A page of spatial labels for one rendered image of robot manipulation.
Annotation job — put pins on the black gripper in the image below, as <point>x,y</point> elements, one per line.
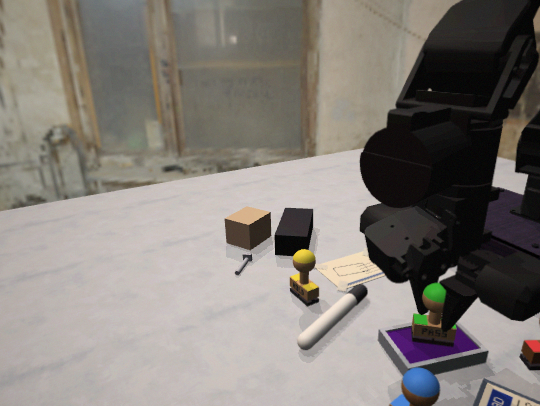
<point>509,285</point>

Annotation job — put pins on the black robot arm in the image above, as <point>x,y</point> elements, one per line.
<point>477,61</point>

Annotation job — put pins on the cream long rounded cylinder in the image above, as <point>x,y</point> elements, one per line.
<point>307,339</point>

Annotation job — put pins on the cream paper card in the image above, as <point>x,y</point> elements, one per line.
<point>350,271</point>

